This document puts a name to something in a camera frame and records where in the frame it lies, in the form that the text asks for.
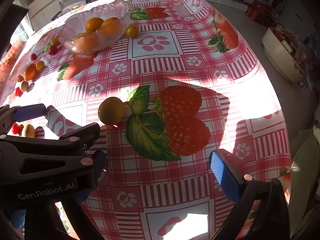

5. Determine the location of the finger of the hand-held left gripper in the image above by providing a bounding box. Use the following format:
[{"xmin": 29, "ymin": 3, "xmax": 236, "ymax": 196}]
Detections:
[
  {"xmin": 59, "ymin": 122, "xmax": 100, "ymax": 151},
  {"xmin": 0, "ymin": 104, "xmax": 48, "ymax": 137}
]

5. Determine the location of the white cabinet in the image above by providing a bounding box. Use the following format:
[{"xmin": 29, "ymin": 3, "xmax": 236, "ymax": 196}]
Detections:
[{"xmin": 27, "ymin": 0, "xmax": 100, "ymax": 30}]

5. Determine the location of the red cardboard carton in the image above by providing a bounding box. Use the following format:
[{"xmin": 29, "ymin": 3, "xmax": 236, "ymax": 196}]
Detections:
[{"xmin": 246, "ymin": 0, "xmax": 273, "ymax": 22}]

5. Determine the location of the white round side table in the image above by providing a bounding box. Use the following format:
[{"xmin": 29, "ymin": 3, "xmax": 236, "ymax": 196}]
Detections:
[{"xmin": 261, "ymin": 26, "xmax": 307, "ymax": 83}]

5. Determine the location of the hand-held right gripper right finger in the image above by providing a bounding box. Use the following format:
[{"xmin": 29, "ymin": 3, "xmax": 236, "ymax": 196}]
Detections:
[{"xmin": 207, "ymin": 149, "xmax": 292, "ymax": 240}]

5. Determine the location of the red checked fruit-print tablecloth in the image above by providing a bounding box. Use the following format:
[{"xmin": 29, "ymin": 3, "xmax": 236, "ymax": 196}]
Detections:
[{"xmin": 0, "ymin": 0, "xmax": 292, "ymax": 240}]

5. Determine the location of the orange mandarin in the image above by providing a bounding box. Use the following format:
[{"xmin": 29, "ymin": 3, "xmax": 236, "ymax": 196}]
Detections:
[
  {"xmin": 23, "ymin": 63, "xmax": 38, "ymax": 81},
  {"xmin": 85, "ymin": 17, "xmax": 105, "ymax": 32},
  {"xmin": 100, "ymin": 17, "xmax": 119, "ymax": 37},
  {"xmin": 75, "ymin": 32, "xmax": 100, "ymax": 53}
]

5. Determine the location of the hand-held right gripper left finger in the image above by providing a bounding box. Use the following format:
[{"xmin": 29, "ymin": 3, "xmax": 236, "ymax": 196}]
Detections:
[{"xmin": 24, "ymin": 150, "xmax": 107, "ymax": 240}]

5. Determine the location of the clear glass bowl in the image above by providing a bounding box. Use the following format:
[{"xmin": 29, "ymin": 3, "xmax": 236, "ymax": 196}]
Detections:
[{"xmin": 59, "ymin": 0, "xmax": 131, "ymax": 55}]

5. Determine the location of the patterned chair cushion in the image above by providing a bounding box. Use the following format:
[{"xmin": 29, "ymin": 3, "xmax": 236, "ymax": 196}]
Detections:
[{"xmin": 60, "ymin": 1, "xmax": 88, "ymax": 14}]

